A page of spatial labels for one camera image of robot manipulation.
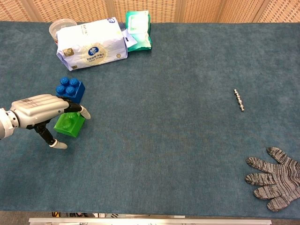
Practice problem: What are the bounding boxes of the teal felt table cloth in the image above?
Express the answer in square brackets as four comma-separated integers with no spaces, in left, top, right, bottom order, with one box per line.
[0,21,300,217]

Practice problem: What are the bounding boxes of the white tissue pack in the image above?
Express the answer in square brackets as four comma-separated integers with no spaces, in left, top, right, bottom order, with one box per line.
[56,16,138,71]

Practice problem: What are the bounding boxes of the green toy brick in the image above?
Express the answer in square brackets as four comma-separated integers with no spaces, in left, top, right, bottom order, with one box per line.
[53,112,86,138]

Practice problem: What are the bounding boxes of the grey striped knitted glove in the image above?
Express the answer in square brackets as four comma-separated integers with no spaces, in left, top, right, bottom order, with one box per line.
[245,147,300,212]

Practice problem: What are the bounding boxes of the green wet wipes pack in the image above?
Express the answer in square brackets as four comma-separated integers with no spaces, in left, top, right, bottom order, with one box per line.
[125,10,153,52]

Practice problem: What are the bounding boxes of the clear round plastic container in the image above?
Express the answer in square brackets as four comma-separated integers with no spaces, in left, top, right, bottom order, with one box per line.
[49,18,78,44]

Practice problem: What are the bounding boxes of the woven bamboo folding screen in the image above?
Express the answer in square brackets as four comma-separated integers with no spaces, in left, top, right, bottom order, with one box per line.
[0,0,300,23]

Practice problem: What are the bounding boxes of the aluminium profile rail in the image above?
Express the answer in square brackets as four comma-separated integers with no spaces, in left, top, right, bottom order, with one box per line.
[28,217,272,225]

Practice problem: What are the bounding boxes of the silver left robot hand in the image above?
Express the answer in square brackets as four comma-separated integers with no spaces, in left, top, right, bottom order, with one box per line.
[9,94,91,150]

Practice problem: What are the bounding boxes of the blue toy brick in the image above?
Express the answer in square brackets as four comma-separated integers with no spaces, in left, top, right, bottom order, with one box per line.
[55,77,86,104]

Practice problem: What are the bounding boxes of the small metal beaded rod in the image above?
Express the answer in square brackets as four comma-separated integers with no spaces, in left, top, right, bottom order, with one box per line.
[233,89,246,112]

